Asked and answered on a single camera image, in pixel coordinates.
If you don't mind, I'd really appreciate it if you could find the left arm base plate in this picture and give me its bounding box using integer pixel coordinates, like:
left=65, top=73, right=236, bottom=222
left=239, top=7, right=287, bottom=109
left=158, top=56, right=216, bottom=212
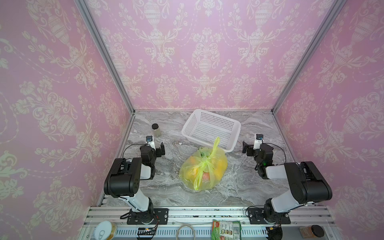
left=127, top=208, right=169, bottom=225

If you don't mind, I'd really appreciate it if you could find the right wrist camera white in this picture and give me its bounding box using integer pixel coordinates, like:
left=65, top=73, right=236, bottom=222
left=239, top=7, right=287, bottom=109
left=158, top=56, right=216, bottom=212
left=253, top=134, right=264, bottom=150

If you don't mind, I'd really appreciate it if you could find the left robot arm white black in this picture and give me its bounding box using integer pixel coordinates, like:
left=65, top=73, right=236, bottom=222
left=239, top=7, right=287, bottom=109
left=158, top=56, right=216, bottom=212
left=104, top=143, right=169, bottom=225

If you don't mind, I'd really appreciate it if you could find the green snack packet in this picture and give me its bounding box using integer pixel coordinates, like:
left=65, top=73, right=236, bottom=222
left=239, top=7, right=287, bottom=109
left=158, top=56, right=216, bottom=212
left=211, top=220, right=241, bottom=240

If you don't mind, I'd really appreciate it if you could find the white tape roll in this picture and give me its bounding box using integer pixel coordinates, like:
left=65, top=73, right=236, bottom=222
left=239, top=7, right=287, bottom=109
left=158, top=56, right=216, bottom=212
left=94, top=221, right=118, bottom=240

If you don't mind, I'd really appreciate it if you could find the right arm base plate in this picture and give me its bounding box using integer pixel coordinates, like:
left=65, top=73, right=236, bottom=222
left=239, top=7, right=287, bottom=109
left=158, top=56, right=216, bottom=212
left=245, top=206, right=291, bottom=225

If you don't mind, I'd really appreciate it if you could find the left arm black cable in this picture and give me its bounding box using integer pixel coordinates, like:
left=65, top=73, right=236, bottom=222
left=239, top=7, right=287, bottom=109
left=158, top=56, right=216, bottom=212
left=121, top=143, right=147, bottom=159

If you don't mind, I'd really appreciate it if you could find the grey cable loop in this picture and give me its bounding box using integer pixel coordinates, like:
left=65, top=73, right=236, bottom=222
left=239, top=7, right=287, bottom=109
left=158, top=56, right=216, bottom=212
left=175, top=223, right=196, bottom=240

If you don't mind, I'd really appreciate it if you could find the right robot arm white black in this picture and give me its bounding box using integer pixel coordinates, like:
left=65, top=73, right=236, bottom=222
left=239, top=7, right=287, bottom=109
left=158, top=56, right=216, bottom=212
left=242, top=142, right=333, bottom=224

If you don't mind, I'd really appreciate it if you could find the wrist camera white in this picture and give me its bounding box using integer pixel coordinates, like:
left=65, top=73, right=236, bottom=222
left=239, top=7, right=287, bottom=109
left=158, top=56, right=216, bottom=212
left=146, top=135, right=156, bottom=150
left=253, top=134, right=264, bottom=150

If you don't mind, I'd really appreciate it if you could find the yellow-green plastic bag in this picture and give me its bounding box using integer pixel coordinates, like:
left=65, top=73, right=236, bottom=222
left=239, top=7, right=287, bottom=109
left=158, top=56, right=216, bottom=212
left=179, top=137, right=228, bottom=191

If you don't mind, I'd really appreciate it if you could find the small circuit board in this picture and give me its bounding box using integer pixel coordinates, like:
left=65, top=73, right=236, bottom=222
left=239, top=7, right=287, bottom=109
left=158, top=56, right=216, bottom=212
left=138, top=227, right=157, bottom=236

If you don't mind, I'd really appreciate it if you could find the small bottle black cap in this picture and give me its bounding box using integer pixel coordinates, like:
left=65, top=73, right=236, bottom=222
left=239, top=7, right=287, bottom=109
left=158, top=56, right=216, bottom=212
left=152, top=124, right=162, bottom=138

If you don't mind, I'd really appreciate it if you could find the white plastic basket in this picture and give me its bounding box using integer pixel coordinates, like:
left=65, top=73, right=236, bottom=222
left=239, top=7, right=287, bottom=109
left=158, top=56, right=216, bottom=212
left=182, top=109, right=241, bottom=153

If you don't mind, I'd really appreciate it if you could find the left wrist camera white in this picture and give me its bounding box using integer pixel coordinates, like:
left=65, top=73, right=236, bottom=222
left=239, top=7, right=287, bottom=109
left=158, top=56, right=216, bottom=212
left=146, top=135, right=156, bottom=150

